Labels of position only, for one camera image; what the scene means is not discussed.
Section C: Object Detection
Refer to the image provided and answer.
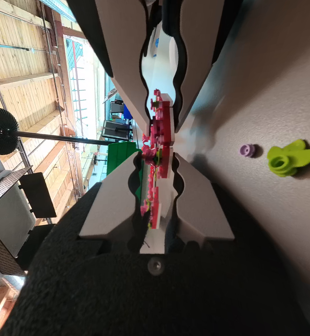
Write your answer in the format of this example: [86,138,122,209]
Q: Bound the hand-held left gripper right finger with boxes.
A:
[168,152,235,254]

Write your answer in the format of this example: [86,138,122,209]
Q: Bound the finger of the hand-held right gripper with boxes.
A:
[162,0,225,132]
[95,0,152,132]

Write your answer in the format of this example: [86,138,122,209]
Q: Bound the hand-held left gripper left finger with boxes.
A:
[79,150,145,254]

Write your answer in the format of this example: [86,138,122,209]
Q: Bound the red lego section with heart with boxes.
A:
[140,89,177,231]

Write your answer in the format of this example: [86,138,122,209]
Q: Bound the lilac round lego stud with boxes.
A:
[239,143,256,158]

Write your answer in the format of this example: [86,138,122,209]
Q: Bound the green lego leaf piece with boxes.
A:
[267,139,310,177]

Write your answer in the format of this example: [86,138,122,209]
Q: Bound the green ribbed plastic panel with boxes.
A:
[106,142,145,208]

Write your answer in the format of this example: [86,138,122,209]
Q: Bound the black flat panel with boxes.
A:
[18,172,57,218]

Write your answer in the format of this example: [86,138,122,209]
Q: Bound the dark computer monitor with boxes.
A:
[102,120,131,141]

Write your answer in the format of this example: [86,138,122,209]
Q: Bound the grey ceiling unit with grilles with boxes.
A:
[0,168,38,277]

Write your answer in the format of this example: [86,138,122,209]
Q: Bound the large black ribbed disc on pole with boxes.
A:
[0,108,111,155]

